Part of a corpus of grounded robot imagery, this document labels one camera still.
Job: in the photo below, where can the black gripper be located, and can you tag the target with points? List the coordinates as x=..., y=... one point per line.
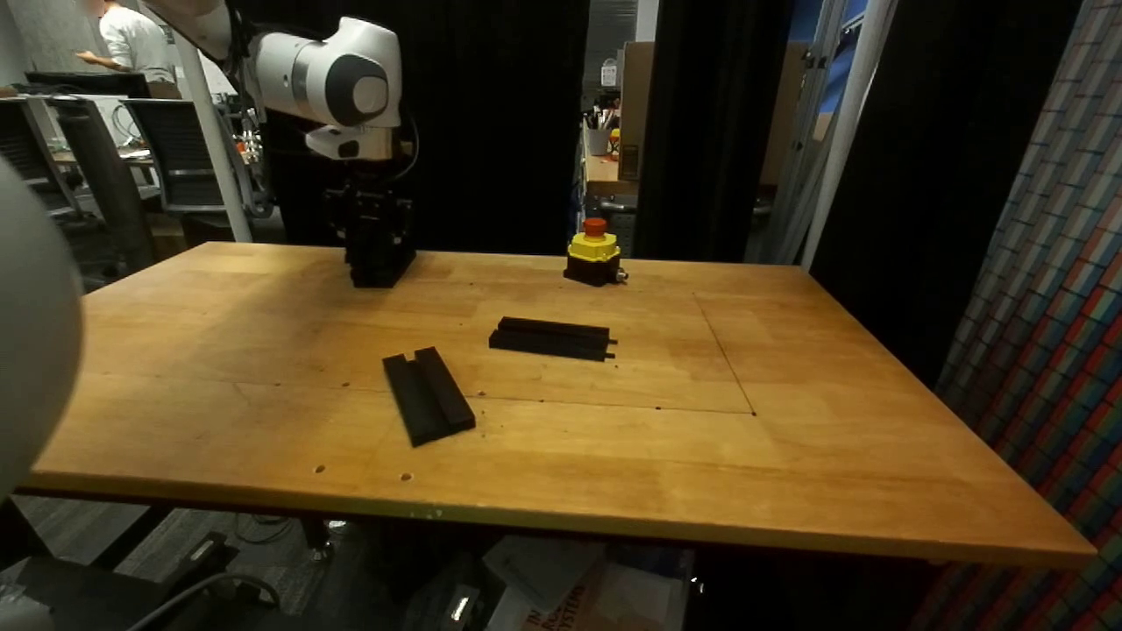
x=373, y=187

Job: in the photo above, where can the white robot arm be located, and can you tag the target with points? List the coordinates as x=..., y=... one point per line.
x=326, y=80

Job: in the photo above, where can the yellow red emergency stop button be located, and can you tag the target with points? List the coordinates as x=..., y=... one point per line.
x=592, y=249

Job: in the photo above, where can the grey metal shelf rack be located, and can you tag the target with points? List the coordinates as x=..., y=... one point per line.
x=176, y=153

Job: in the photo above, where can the brown cardboard box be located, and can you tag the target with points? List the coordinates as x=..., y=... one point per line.
x=636, y=107

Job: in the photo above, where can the person in white shirt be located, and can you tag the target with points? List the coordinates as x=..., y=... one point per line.
x=128, y=35

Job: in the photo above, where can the narrow black curtain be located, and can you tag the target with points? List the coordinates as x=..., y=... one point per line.
x=705, y=126

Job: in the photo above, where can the papers and box under table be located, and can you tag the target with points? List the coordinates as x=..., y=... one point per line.
x=584, y=584

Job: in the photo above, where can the black office chair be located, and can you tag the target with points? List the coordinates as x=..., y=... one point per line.
x=105, y=591

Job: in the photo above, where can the white upright pole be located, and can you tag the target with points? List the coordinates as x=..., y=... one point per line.
x=846, y=115

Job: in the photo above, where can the black curtain beside backdrop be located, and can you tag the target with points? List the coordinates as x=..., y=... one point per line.
x=933, y=177

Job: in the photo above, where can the colourful patterned backdrop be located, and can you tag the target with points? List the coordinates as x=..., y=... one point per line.
x=1040, y=353

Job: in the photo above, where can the white slanted post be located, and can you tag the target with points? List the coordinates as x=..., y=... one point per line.
x=216, y=153

